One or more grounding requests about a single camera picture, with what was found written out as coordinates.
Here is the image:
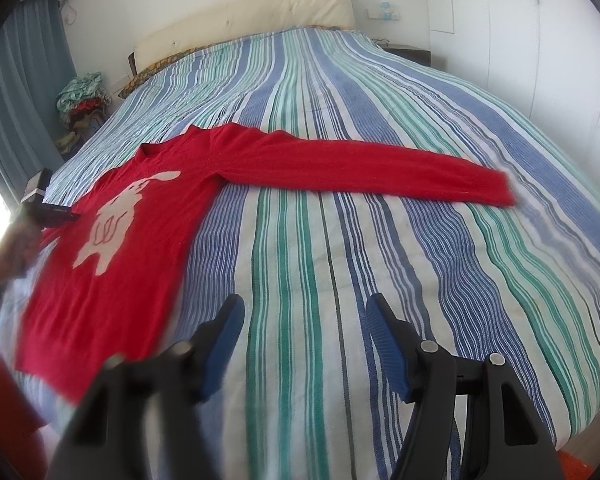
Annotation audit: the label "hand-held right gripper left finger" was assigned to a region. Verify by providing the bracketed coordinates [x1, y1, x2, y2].
[45, 292, 246, 480]

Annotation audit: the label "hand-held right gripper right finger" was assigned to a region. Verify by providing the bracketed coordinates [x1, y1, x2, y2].
[365, 293, 567, 480]

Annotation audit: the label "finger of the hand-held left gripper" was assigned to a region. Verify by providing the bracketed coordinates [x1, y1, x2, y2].
[37, 202, 82, 226]

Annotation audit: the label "red sweater with white figure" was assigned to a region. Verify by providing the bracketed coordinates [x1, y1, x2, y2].
[15, 126, 518, 403]

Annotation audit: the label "pile of colourful clothes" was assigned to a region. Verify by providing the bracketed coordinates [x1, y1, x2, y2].
[55, 71, 113, 153]

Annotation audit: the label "blue curtain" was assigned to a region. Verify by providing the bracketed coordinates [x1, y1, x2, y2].
[0, 0, 78, 201]

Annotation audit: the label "blue green striped bedspread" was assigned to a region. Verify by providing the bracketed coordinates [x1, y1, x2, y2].
[0, 27, 600, 480]

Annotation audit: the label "yellow patterned pillow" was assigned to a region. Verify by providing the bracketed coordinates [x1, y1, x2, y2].
[117, 45, 211, 100]

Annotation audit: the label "orange floor mat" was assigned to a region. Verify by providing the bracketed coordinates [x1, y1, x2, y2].
[560, 452, 600, 480]

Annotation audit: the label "cream padded headboard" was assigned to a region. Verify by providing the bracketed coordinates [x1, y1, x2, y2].
[132, 0, 356, 73]

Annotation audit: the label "dark nightstand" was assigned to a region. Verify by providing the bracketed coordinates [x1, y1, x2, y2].
[387, 42, 433, 66]

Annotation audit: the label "white wardrobe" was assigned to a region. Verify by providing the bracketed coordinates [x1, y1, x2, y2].
[422, 0, 600, 211]

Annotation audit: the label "white wall fixture blue caps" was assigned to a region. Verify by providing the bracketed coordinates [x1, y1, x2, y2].
[366, 2, 401, 21]

